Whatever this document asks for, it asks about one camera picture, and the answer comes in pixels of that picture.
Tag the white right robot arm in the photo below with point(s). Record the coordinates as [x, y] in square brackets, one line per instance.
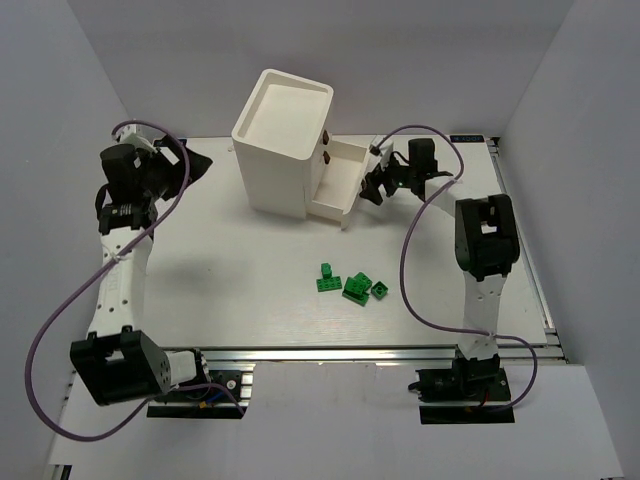
[486, 243]

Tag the aluminium right rail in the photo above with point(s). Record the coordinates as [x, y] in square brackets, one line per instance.
[551, 333]

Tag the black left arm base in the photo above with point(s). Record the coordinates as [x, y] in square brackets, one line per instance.
[225, 397]

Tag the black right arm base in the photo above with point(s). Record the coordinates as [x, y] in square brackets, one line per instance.
[469, 392]

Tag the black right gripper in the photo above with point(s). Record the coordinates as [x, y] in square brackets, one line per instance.
[382, 176]

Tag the green 2x2 lego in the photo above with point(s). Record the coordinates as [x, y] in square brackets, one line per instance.
[379, 290]
[358, 284]

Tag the green 2x3 lego plate brick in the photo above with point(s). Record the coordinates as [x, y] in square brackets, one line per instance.
[360, 299]

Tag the white drawer cabinet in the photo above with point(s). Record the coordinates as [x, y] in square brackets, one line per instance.
[278, 141]

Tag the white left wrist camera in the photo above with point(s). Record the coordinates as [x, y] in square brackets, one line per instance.
[129, 134]

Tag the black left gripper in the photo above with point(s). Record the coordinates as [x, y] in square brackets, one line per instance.
[175, 163]

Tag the small green lego brick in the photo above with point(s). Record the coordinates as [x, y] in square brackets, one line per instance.
[326, 270]

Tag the green 2x2 lego brick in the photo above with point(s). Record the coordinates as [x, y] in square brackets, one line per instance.
[329, 284]

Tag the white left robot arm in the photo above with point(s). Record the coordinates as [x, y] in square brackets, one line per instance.
[117, 361]

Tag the aluminium front rail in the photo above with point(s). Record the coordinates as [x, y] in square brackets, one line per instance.
[372, 355]

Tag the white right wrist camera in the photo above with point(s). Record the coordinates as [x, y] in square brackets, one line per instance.
[380, 155]

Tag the aluminium rail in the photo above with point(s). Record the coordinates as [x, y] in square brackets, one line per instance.
[372, 355]
[551, 333]

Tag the blue label sticker right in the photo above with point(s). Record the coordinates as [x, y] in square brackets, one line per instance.
[467, 138]

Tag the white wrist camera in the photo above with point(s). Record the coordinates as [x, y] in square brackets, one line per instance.
[129, 134]
[380, 155]

